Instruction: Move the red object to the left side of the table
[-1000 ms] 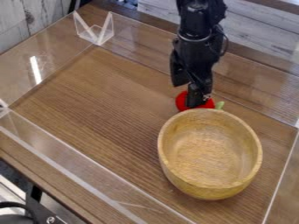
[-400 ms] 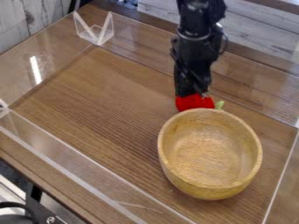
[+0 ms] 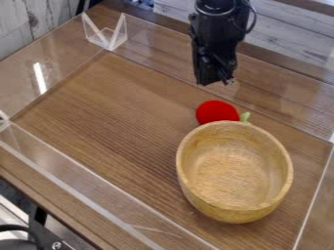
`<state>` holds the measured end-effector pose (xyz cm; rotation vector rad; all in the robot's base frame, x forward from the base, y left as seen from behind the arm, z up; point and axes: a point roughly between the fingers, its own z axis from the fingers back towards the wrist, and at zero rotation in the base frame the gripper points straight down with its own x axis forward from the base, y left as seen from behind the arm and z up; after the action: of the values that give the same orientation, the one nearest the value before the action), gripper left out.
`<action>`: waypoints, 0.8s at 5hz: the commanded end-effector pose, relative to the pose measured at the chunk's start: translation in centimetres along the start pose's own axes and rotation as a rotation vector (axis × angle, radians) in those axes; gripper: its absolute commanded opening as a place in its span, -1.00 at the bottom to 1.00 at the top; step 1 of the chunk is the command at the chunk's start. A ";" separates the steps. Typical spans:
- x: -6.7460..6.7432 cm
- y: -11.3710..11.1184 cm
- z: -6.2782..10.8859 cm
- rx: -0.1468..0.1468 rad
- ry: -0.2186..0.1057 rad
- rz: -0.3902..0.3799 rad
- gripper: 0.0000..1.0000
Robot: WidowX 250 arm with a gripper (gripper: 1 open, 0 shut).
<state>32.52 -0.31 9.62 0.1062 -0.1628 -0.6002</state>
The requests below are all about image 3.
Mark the clear acrylic corner bracket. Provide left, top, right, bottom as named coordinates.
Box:
left=81, top=14, right=128, bottom=52

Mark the red plush tomato toy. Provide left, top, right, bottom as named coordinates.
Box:
left=195, top=100, right=251, bottom=125

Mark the clear acrylic tray enclosure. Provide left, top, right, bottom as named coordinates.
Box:
left=0, top=8, right=334, bottom=250

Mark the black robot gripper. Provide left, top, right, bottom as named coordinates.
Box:
left=190, top=0, right=256, bottom=86

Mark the light wooden bowl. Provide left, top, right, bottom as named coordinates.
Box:
left=175, top=121, right=294, bottom=224

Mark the black cable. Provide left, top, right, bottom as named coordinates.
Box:
left=0, top=224, right=44, bottom=250

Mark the black table leg frame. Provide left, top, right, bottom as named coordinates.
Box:
left=28, top=207, right=75, bottom=250

